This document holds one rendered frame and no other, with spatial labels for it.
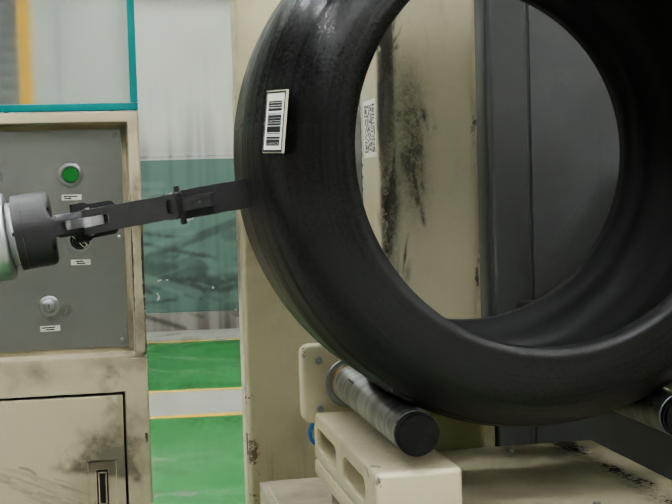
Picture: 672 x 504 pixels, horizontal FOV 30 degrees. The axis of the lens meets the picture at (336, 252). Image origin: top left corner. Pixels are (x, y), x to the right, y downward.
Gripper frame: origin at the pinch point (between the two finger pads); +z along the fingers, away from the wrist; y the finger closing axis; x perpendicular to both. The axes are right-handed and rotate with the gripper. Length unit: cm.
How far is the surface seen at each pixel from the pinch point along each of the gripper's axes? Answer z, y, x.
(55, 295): -21, 68, 12
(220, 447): 20, 425, 118
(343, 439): 10.0, 7.4, 29.0
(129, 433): -14, 63, 34
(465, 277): 32.3, 26.8, 16.1
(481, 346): 21.8, -12.3, 18.3
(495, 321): 32.1, 15.8, 20.7
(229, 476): 18, 367, 117
